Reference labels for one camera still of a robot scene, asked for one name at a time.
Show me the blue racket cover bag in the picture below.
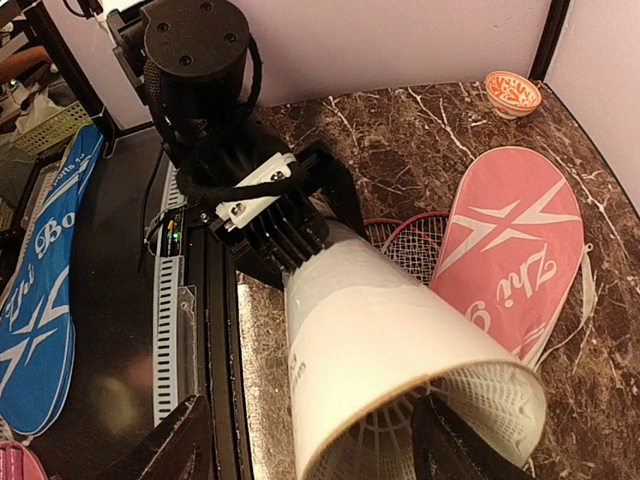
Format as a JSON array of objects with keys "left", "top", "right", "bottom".
[{"left": 1, "top": 125, "right": 104, "bottom": 437}]

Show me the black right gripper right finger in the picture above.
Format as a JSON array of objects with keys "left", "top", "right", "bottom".
[{"left": 412, "top": 395, "right": 530, "bottom": 480}]

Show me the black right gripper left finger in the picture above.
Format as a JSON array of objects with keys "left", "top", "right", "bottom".
[{"left": 114, "top": 395, "right": 213, "bottom": 479}]

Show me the grey slotted cable duct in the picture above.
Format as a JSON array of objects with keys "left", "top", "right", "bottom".
[{"left": 152, "top": 166, "right": 192, "bottom": 425}]

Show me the red badminton racket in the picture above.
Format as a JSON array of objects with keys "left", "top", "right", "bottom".
[
  {"left": 364, "top": 218, "right": 418, "bottom": 254},
  {"left": 382, "top": 213, "right": 449, "bottom": 286}
]

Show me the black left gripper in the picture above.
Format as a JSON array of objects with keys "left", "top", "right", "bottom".
[{"left": 164, "top": 117, "right": 369, "bottom": 289}]

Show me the yellow green plastic basket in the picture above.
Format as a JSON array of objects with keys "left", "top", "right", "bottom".
[{"left": 12, "top": 101, "right": 92, "bottom": 156}]

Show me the red white patterned bowl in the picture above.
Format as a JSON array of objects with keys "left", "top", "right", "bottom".
[{"left": 485, "top": 71, "right": 542, "bottom": 120}]

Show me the white cardboard shuttlecock tube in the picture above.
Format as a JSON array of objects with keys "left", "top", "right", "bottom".
[{"left": 284, "top": 221, "right": 545, "bottom": 479}]

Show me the pink racket cover bag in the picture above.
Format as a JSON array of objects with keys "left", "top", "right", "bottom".
[{"left": 430, "top": 146, "right": 588, "bottom": 368}]

